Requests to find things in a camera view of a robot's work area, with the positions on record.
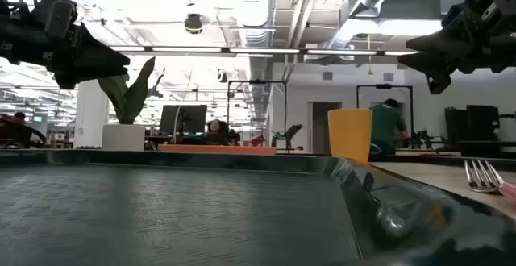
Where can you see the dark green plastic tray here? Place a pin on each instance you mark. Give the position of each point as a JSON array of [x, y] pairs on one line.
[[181, 213]]

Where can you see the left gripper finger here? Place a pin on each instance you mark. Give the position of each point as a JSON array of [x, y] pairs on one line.
[[80, 74], [96, 54]]

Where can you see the dark background table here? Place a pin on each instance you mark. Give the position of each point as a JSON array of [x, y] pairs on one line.
[[488, 147]]

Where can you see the yellow hanging pendant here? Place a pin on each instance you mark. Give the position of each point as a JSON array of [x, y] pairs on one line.
[[369, 71]]

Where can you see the black ceiling dome camera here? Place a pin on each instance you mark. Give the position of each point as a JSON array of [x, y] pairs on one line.
[[193, 23]]

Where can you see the black cabinet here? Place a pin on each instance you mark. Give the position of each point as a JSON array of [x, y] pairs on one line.
[[477, 123]]

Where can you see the white planter pot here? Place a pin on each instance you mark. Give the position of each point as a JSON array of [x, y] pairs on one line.
[[123, 138]]

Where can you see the yellow plastic cup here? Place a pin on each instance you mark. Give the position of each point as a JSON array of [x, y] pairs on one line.
[[350, 135]]

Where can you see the grey wall vent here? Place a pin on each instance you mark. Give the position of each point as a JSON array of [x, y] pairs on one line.
[[327, 76], [388, 76]]

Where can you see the background black robot arm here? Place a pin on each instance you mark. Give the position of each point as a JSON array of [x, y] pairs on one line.
[[427, 139], [290, 134]]

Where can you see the white pillar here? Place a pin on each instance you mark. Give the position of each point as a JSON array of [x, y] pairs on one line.
[[90, 113]]

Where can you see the green leafy plant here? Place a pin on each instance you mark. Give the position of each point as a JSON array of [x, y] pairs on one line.
[[129, 96]]

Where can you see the grey doorway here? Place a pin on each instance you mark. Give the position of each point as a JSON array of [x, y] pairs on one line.
[[322, 127]]

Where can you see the ceiling light strip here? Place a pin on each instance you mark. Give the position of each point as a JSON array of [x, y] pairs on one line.
[[264, 51], [401, 52], [127, 48], [342, 52], [186, 49]]

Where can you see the black computer monitor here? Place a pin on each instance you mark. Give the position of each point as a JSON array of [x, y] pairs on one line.
[[189, 119]]

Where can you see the black metal frame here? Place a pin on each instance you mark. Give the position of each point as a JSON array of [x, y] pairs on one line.
[[384, 86], [256, 82]]

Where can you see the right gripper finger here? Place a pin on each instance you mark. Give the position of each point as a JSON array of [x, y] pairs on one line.
[[435, 66], [441, 42]]

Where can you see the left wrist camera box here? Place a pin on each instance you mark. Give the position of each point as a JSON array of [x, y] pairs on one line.
[[58, 14]]

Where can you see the person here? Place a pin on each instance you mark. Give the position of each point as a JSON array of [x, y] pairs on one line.
[[385, 125], [18, 131], [217, 131]]

